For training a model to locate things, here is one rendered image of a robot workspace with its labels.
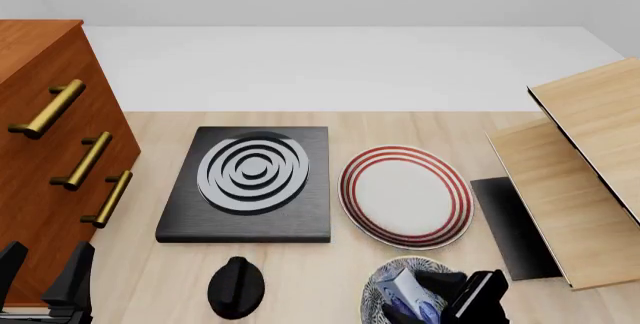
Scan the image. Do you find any long brass drawer handle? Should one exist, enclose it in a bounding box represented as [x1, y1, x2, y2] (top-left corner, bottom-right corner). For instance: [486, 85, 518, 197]
[7, 78, 87, 141]

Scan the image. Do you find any white plate with red rings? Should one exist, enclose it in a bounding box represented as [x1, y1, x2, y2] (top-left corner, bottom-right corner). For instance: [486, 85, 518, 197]
[338, 144, 475, 252]

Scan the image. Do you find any pale wooden shelf rack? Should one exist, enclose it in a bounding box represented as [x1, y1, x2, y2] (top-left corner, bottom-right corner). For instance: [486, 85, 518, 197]
[469, 56, 640, 291]

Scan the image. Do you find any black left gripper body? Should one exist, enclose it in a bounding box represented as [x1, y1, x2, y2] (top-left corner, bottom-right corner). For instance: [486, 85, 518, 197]
[0, 305, 94, 324]

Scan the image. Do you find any cream cheese box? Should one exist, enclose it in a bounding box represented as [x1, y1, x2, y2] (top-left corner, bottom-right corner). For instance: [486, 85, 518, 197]
[375, 267, 447, 324]

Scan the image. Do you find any blue patterned bowl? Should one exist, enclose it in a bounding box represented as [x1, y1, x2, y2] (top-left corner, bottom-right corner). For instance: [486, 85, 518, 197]
[360, 255, 471, 324]

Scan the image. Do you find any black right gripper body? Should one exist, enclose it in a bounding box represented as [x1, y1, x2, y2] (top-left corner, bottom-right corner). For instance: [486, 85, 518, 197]
[439, 269, 511, 324]

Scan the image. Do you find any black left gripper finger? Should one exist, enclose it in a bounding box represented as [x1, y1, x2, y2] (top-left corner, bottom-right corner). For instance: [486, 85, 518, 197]
[0, 240, 29, 309]
[40, 240, 96, 318]

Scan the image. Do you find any round black stove knob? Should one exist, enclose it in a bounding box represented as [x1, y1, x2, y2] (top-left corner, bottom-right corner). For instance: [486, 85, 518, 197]
[206, 255, 267, 321]

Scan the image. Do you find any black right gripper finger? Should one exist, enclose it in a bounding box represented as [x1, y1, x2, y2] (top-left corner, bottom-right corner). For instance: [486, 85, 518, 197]
[382, 303, 442, 324]
[416, 270, 469, 302]

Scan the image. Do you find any red-brown wooden cabinet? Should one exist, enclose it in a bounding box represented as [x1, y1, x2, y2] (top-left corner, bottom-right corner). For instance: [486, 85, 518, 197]
[0, 18, 143, 309]

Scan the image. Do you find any flat black stove plate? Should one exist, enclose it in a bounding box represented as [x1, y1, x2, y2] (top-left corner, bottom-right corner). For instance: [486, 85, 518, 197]
[155, 125, 332, 245]

